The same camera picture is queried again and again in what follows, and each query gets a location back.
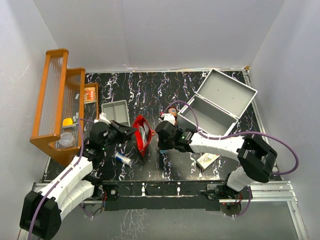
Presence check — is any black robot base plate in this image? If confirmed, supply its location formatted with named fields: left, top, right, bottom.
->
left=99, top=181, right=253, bottom=212

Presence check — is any brown orange cap bottle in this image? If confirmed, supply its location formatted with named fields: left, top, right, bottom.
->
left=168, top=106, right=177, bottom=120

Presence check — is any white cardboard medicine box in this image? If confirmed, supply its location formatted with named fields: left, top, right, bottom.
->
left=196, top=153, right=220, bottom=170

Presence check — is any orange wooden tiered shelf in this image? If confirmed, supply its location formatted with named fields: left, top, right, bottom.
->
left=30, top=48, right=99, bottom=166

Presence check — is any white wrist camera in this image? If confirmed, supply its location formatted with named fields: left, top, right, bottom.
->
left=97, top=112, right=111, bottom=125
left=160, top=113, right=176, bottom=125

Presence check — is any bandage packets stack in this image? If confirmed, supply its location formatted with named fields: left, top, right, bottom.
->
left=138, top=121, right=150, bottom=147

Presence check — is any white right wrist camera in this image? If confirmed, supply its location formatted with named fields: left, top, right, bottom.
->
left=160, top=113, right=176, bottom=125

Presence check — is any red first aid pouch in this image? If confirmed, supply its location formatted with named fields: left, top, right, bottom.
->
left=132, top=115, right=156, bottom=157

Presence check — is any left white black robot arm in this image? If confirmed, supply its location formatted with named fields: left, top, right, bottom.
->
left=19, top=120, right=137, bottom=240

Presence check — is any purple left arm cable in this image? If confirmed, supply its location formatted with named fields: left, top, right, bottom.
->
left=26, top=118, right=101, bottom=240

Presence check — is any yellow cap bottle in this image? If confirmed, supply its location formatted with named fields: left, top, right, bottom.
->
left=62, top=118, right=74, bottom=129

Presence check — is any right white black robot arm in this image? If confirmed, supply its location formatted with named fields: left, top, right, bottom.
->
left=155, top=120, right=278, bottom=199

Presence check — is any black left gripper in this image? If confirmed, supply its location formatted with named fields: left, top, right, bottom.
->
left=101, top=119, right=138, bottom=150

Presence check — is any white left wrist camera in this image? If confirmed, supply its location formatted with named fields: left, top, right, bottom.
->
left=97, top=112, right=111, bottom=125

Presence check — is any clear plastic cup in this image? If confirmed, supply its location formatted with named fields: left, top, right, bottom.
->
left=58, top=132, right=75, bottom=148

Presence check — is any red patterned box on shelf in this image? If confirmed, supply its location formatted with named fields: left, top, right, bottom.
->
left=84, top=86, right=97, bottom=104

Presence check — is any grey divided plastic tray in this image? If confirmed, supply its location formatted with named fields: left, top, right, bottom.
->
left=101, top=100, right=131, bottom=127

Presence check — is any grey plastic medicine case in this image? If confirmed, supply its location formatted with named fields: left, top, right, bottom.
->
left=177, top=68, right=258, bottom=136

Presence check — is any white blue bandage roll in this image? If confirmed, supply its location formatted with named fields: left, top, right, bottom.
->
left=114, top=152, right=132, bottom=166

